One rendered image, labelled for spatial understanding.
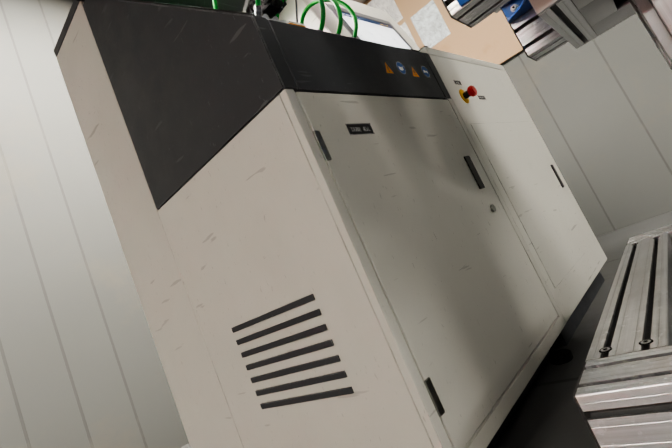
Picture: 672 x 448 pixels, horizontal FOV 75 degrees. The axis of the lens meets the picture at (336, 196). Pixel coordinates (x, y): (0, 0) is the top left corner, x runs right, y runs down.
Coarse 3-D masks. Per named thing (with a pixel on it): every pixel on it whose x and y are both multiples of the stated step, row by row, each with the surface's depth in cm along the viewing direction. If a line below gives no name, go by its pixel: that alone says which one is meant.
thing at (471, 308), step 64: (320, 128) 81; (384, 128) 97; (448, 128) 121; (384, 192) 87; (448, 192) 105; (384, 256) 78; (448, 256) 93; (512, 256) 114; (448, 320) 83; (512, 320) 100; (448, 384) 75
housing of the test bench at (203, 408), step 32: (64, 32) 137; (64, 64) 141; (96, 64) 126; (96, 96) 129; (96, 128) 132; (96, 160) 136; (128, 160) 122; (128, 192) 125; (128, 224) 128; (160, 224) 115; (128, 256) 131; (160, 256) 118; (160, 288) 121; (160, 320) 123; (192, 320) 112; (160, 352) 126; (192, 352) 114; (192, 384) 117; (192, 416) 120; (224, 416) 109
